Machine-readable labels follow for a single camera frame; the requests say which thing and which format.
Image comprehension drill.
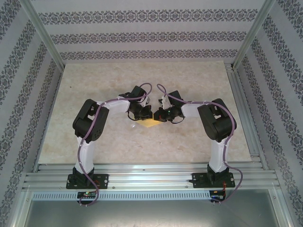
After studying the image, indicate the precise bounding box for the grey metal sheet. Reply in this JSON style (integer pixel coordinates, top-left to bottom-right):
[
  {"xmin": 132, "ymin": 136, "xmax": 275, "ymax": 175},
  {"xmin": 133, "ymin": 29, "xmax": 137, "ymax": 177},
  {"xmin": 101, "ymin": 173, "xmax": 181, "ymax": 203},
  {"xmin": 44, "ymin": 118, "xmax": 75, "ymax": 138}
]
[{"xmin": 23, "ymin": 200, "xmax": 285, "ymax": 227}]

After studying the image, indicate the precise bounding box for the thin black right gripper cable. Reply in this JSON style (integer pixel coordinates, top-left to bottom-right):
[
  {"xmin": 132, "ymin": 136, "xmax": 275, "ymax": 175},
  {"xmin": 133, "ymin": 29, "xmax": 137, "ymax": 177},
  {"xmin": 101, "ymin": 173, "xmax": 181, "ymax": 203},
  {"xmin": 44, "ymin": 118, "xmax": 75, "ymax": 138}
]
[{"xmin": 169, "ymin": 115, "xmax": 186, "ymax": 125}]

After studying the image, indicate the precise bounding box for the long aluminium mounting rail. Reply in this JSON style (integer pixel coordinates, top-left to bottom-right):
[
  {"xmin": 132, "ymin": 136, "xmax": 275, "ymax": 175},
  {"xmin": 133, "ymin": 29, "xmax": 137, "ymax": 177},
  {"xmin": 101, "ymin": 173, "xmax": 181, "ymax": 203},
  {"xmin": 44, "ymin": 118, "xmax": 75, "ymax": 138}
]
[{"xmin": 22, "ymin": 162, "xmax": 282, "ymax": 191}]

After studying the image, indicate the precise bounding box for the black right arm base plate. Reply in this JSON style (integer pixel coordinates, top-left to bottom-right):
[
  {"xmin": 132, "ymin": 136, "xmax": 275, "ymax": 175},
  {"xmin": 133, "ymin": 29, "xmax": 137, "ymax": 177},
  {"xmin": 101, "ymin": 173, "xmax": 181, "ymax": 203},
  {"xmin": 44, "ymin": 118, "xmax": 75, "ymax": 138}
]
[{"xmin": 191, "ymin": 172, "xmax": 236, "ymax": 189}]

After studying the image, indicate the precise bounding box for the aluminium side rail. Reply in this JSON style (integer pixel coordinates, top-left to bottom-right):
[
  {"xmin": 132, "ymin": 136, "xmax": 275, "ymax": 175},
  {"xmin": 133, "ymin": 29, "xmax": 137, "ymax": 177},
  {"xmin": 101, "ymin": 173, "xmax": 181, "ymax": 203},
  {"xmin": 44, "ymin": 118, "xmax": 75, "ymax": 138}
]
[{"xmin": 223, "ymin": 61, "xmax": 269, "ymax": 170}]

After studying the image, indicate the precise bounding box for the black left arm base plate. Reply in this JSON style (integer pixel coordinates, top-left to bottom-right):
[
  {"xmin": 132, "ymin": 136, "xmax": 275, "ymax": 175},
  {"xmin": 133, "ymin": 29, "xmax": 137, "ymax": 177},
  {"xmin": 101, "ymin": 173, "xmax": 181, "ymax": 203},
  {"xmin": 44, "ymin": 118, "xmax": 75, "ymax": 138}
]
[{"xmin": 66, "ymin": 174, "xmax": 110, "ymax": 190}]

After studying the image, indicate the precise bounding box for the slotted grey cable duct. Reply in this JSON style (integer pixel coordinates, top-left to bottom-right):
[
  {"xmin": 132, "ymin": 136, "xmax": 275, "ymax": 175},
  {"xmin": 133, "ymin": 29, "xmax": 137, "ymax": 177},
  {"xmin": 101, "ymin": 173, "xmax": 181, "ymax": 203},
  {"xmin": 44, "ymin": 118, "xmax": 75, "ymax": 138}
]
[{"xmin": 32, "ymin": 191, "xmax": 212, "ymax": 201}]

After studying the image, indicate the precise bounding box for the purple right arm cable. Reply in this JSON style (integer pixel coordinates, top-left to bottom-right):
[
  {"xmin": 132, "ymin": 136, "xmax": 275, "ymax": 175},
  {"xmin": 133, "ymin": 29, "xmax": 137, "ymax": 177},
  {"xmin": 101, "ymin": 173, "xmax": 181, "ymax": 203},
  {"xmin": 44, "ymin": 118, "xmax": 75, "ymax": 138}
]
[{"xmin": 156, "ymin": 84, "xmax": 244, "ymax": 206}]

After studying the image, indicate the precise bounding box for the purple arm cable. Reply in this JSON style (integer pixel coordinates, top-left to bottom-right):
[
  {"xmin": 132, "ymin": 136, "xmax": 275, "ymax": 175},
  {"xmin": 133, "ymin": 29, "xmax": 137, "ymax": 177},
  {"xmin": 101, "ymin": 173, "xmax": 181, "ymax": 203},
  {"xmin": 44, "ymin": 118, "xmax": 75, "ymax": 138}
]
[
  {"xmin": 156, "ymin": 84, "xmax": 244, "ymax": 206},
  {"xmin": 78, "ymin": 82, "xmax": 153, "ymax": 208}
]

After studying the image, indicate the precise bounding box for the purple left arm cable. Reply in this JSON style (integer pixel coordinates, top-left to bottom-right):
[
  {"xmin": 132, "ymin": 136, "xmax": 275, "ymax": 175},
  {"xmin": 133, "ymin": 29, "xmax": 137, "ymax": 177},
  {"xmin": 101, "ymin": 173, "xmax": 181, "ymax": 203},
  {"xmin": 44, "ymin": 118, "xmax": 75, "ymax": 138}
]
[{"xmin": 78, "ymin": 82, "xmax": 153, "ymax": 208}]

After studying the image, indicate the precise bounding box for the aluminium frame post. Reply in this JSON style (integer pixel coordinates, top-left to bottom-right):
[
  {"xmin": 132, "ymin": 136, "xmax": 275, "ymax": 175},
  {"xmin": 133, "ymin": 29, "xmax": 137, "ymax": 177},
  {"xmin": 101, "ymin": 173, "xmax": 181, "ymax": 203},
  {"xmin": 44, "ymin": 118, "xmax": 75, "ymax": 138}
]
[
  {"xmin": 13, "ymin": 189, "xmax": 33, "ymax": 227},
  {"xmin": 232, "ymin": 0, "xmax": 277, "ymax": 70},
  {"xmin": 268, "ymin": 187, "xmax": 296, "ymax": 227},
  {"xmin": 20, "ymin": 0, "xmax": 65, "ymax": 70}
]

